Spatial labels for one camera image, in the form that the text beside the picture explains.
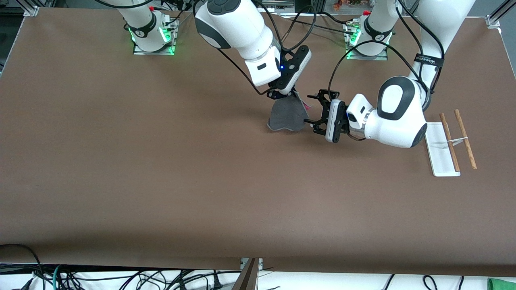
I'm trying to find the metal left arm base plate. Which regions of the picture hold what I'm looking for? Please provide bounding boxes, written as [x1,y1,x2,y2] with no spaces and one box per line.
[345,22,389,61]

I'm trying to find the black cable on table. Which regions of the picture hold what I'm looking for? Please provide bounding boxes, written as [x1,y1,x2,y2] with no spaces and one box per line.
[282,12,357,37]

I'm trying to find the black velcro strap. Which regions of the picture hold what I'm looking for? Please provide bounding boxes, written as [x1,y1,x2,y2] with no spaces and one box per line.
[414,53,445,69]

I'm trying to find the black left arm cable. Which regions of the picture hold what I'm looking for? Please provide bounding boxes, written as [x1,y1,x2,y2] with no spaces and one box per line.
[327,0,446,105]

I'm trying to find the aluminium frame corner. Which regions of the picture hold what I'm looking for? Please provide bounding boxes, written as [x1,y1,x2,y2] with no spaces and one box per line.
[486,0,516,29]
[22,0,41,17]

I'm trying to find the black looped floor cable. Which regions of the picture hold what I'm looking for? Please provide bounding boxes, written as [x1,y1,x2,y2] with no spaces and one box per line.
[0,243,43,279]

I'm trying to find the white rack with wooden rods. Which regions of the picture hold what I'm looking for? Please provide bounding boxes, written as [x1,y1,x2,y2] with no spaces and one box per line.
[425,109,478,177]

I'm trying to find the silver metal box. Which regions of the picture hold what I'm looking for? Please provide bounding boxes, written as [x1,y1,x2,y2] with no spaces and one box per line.
[258,0,295,13]

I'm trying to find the green cloth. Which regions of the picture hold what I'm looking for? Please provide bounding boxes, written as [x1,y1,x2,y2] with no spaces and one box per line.
[487,277,516,290]

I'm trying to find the grey and pink towel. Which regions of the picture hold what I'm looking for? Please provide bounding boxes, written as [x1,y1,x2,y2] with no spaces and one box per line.
[267,96,313,132]

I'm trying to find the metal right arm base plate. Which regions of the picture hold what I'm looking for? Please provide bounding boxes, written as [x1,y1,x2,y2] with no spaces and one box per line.
[133,17,178,56]

